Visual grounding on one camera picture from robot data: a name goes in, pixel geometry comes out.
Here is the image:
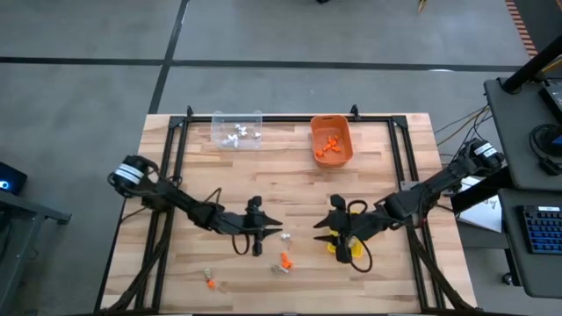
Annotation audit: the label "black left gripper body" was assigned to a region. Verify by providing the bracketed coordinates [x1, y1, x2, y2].
[221, 196, 267, 258]

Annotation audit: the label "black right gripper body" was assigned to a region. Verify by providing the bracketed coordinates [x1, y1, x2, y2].
[329, 194, 394, 264]

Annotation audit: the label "yellow plastic basket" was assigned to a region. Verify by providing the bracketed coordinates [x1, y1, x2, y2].
[326, 212, 365, 259]

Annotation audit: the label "orange plastic bin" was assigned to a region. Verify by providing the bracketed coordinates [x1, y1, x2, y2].
[309, 114, 355, 170]

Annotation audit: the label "clear plastic bin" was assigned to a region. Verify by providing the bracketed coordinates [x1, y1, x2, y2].
[210, 109, 263, 152]

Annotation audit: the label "white paper sheet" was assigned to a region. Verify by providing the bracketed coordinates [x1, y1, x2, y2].
[456, 192, 504, 233]

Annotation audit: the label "grey desk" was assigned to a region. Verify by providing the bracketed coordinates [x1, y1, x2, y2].
[483, 76, 562, 192]
[498, 188, 562, 299]

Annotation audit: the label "backlit black keyboard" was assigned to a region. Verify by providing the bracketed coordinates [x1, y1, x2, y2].
[522, 205, 562, 255]

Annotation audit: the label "black headphones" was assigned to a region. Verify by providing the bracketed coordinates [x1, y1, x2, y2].
[529, 124, 562, 176]

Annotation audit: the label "grey side table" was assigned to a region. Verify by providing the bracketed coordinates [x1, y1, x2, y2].
[0, 190, 72, 316]

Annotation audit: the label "black laptop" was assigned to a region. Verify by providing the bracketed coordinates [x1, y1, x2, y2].
[538, 78, 562, 124]

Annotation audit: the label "black device with blue light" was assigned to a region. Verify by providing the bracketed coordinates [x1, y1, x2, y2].
[0, 161, 28, 197]

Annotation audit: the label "black floor mat striped edge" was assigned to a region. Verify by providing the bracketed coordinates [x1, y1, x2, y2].
[504, 0, 562, 58]

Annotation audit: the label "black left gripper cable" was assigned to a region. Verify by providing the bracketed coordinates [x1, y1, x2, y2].
[204, 187, 252, 256]

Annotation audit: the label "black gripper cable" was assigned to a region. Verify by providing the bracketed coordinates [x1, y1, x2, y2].
[349, 199, 374, 273]
[204, 187, 252, 256]

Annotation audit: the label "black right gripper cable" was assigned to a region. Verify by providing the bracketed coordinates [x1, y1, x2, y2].
[349, 199, 374, 273]

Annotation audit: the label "black diagonal post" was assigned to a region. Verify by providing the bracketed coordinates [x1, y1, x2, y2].
[450, 173, 513, 214]
[500, 34, 562, 94]

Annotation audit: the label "yellow floor cable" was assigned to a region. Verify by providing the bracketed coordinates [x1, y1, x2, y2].
[436, 109, 492, 147]

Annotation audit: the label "black floor cable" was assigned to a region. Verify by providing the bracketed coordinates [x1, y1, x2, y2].
[438, 104, 495, 159]

